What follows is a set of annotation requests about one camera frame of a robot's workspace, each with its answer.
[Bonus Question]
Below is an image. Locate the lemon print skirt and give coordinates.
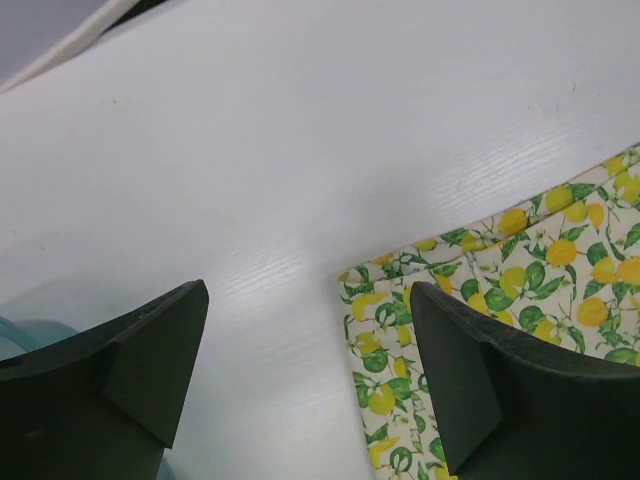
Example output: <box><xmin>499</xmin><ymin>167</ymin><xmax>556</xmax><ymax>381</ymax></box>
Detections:
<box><xmin>338</xmin><ymin>146</ymin><xmax>639</xmax><ymax>479</ymax></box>

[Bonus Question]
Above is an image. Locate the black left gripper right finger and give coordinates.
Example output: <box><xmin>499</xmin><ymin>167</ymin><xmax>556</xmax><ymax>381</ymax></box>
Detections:
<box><xmin>410</xmin><ymin>282</ymin><xmax>639</xmax><ymax>479</ymax></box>

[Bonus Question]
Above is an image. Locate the teal plastic bin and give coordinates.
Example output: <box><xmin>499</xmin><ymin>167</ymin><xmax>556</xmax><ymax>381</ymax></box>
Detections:
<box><xmin>0</xmin><ymin>313</ymin><xmax>179</xmax><ymax>480</ymax></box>

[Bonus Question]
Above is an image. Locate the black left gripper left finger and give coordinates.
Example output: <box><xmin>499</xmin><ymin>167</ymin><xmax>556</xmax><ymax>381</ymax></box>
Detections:
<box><xmin>0</xmin><ymin>279</ymin><xmax>210</xmax><ymax>480</ymax></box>

